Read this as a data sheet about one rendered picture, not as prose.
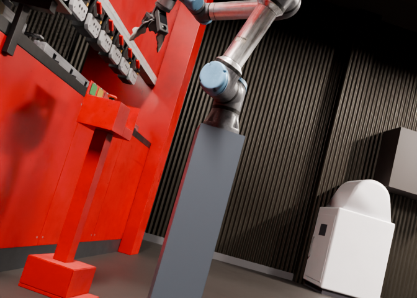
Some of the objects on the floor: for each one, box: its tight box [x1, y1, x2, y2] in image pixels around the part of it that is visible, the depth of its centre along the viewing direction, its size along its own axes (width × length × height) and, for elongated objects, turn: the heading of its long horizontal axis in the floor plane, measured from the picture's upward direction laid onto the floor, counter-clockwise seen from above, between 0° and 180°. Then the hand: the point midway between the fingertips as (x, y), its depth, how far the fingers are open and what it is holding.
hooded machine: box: [303, 179, 395, 298], centre depth 508 cm, size 68×56×131 cm
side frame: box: [81, 0, 213, 255], centre depth 384 cm, size 25×85×230 cm, turn 143°
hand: (143, 48), depth 203 cm, fingers open, 14 cm apart
